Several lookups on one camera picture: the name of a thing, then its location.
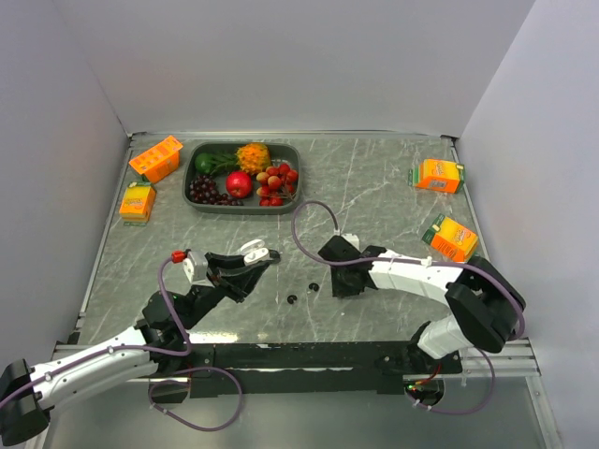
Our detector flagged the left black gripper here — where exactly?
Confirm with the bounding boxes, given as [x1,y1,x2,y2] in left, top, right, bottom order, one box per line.
[180,252,270,329]

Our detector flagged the white earbud charging case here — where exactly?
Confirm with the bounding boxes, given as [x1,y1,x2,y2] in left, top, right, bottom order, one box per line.
[240,239,270,266]

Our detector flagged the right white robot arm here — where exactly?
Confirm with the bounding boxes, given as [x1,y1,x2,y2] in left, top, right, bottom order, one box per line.
[318,236,525,373]

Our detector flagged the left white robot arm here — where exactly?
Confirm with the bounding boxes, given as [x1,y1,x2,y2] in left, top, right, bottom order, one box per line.
[1,248,280,446]

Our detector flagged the black glossy small case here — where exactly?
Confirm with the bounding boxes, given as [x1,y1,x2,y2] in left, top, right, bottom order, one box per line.
[269,250,281,264]

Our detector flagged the dark purple grape bunch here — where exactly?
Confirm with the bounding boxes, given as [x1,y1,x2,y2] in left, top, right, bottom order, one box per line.
[187,175,243,206]

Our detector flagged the red apple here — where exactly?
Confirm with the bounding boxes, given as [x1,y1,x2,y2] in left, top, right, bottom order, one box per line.
[226,171,253,199]

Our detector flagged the red lychee cluster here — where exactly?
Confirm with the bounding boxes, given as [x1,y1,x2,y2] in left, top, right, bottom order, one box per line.
[256,163,300,207]

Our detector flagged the orange box front right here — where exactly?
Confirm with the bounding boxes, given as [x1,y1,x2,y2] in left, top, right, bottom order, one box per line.
[422,214,479,263]

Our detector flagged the orange box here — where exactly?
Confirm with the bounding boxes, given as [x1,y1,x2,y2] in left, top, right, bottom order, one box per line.
[408,159,465,194]
[422,214,479,263]

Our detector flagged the green lime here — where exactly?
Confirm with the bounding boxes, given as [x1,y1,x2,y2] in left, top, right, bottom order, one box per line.
[194,152,215,175]

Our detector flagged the orange sponge pack left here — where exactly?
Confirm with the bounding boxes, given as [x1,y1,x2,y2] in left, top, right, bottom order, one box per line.
[119,181,156,225]

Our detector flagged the orange spiky fruit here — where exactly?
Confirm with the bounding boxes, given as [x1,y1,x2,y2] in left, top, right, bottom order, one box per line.
[235,142,271,175]

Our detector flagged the orange carton back left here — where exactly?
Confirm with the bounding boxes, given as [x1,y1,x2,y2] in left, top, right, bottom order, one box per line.
[129,136,183,183]

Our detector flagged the dark grey fruit tray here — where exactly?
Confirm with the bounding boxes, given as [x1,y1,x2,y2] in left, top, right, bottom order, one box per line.
[183,141,301,215]

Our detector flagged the orange box back right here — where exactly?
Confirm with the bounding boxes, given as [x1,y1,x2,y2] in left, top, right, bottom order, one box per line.
[408,159,465,194]

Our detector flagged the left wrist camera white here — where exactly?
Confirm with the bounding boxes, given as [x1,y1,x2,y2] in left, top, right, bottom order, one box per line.
[171,249,208,285]

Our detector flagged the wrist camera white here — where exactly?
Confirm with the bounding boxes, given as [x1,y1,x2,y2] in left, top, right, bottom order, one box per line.
[171,249,208,285]
[334,230,360,251]

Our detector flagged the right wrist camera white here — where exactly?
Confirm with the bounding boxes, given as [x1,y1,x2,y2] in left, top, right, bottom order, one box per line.
[334,230,360,251]

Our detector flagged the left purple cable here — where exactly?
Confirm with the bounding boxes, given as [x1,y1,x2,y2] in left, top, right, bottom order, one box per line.
[0,256,193,411]

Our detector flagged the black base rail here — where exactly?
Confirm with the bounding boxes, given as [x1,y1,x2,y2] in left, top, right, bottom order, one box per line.
[150,341,462,398]

